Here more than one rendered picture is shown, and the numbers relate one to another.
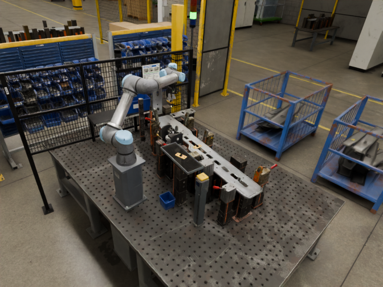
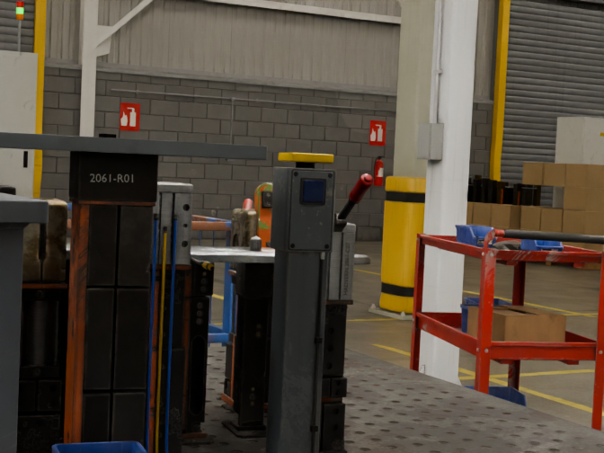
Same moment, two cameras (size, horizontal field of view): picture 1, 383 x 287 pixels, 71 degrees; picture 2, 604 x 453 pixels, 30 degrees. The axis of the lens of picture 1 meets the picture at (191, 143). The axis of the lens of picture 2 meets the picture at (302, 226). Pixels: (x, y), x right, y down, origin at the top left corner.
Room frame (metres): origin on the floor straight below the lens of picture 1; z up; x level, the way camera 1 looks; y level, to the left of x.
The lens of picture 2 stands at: (0.92, 1.37, 1.14)
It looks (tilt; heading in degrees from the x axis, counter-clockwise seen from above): 3 degrees down; 288
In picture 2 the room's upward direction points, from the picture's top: 3 degrees clockwise
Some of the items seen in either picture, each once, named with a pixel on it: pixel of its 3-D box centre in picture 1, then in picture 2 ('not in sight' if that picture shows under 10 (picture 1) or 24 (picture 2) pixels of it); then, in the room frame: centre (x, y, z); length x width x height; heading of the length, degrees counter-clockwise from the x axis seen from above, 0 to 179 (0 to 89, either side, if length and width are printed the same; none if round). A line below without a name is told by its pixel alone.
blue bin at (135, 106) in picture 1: (134, 103); not in sight; (2.59, 0.63, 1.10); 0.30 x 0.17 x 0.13; 122
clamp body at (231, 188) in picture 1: (225, 205); (321, 338); (1.41, -0.28, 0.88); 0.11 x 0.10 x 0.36; 128
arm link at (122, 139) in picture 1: (123, 140); not in sight; (1.59, 0.48, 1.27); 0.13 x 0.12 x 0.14; 60
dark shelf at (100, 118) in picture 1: (132, 110); not in sight; (2.57, 0.65, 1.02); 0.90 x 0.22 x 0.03; 128
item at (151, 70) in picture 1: (151, 77); not in sight; (2.85, 0.49, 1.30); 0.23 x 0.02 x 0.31; 128
